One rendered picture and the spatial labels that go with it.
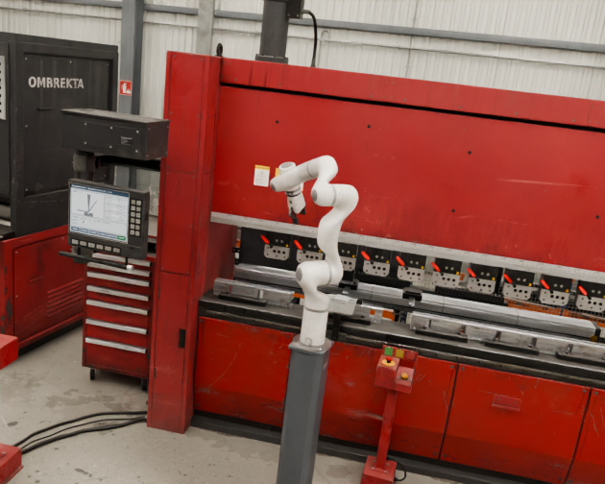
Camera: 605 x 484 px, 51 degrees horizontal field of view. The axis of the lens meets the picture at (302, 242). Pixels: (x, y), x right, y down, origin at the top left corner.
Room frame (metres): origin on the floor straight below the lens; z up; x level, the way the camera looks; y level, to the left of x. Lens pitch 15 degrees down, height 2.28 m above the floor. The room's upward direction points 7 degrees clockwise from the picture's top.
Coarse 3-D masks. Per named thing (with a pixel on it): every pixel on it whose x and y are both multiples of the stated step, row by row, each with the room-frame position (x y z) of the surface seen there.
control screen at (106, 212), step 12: (72, 192) 3.21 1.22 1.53; (84, 192) 3.20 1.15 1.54; (96, 192) 3.18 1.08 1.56; (108, 192) 3.16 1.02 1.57; (120, 192) 3.14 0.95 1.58; (72, 204) 3.21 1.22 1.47; (84, 204) 3.19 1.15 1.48; (96, 204) 3.18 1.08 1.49; (108, 204) 3.16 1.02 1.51; (120, 204) 3.14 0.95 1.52; (72, 216) 3.21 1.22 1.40; (84, 216) 3.19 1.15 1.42; (96, 216) 3.18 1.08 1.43; (108, 216) 3.16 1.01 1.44; (120, 216) 3.14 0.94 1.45; (72, 228) 3.21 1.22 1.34; (84, 228) 3.19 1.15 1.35; (96, 228) 3.18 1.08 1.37; (108, 228) 3.16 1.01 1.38; (120, 228) 3.14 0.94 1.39; (120, 240) 3.14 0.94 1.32
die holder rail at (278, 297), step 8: (216, 280) 3.69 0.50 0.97; (224, 280) 3.71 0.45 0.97; (232, 280) 3.73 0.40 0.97; (216, 288) 3.70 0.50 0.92; (224, 288) 3.69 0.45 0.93; (232, 288) 3.68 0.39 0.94; (240, 288) 3.67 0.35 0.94; (248, 288) 3.66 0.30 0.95; (256, 288) 3.65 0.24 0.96; (264, 288) 3.65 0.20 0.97; (272, 288) 3.68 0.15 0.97; (280, 288) 3.69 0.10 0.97; (248, 296) 3.66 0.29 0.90; (256, 296) 3.65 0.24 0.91; (264, 296) 3.65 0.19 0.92; (272, 296) 3.64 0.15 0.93; (280, 296) 3.63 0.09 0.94; (288, 296) 3.63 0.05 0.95; (272, 304) 3.64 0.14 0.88; (280, 304) 3.63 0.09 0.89; (288, 304) 3.62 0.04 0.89
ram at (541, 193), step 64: (256, 128) 3.66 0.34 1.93; (320, 128) 3.60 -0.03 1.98; (384, 128) 3.54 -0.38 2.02; (448, 128) 3.49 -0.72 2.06; (512, 128) 3.44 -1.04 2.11; (256, 192) 3.65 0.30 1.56; (384, 192) 3.53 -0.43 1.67; (448, 192) 3.48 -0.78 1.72; (512, 192) 3.43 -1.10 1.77; (576, 192) 3.37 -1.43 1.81; (448, 256) 3.47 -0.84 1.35; (512, 256) 3.41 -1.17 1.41; (576, 256) 3.36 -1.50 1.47
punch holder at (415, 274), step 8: (400, 256) 3.51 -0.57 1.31; (408, 256) 3.50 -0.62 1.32; (416, 256) 3.50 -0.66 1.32; (424, 256) 3.49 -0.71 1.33; (400, 264) 3.51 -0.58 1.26; (408, 264) 3.50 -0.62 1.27; (416, 264) 3.49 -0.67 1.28; (424, 264) 3.49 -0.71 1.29; (400, 272) 3.50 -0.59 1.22; (408, 272) 3.51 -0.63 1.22; (416, 272) 3.49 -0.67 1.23; (416, 280) 3.49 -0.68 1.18
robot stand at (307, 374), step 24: (312, 360) 2.77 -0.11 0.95; (288, 384) 2.83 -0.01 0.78; (312, 384) 2.77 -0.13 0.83; (288, 408) 2.80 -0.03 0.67; (312, 408) 2.77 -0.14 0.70; (288, 432) 2.80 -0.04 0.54; (312, 432) 2.78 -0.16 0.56; (288, 456) 2.79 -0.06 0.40; (312, 456) 2.83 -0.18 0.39; (288, 480) 2.79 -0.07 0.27
